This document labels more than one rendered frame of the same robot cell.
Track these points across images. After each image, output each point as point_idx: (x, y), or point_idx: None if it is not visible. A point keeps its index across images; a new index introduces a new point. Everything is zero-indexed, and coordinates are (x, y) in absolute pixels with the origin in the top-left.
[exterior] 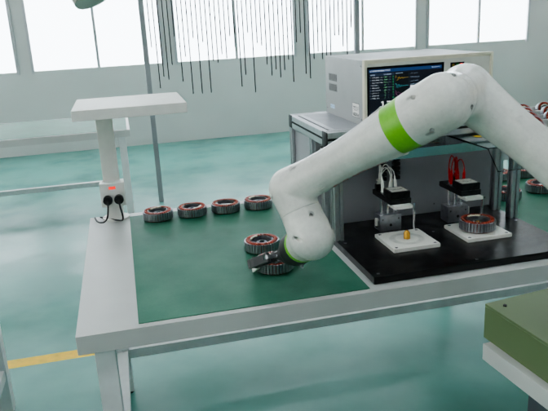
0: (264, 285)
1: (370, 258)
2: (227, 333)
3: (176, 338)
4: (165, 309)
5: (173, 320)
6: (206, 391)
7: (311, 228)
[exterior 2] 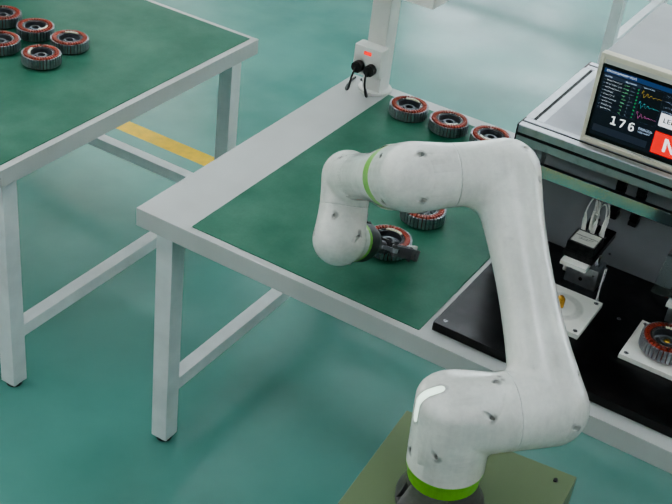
0: None
1: (479, 300)
2: None
3: (215, 259)
4: (230, 227)
5: (219, 241)
6: None
7: (326, 230)
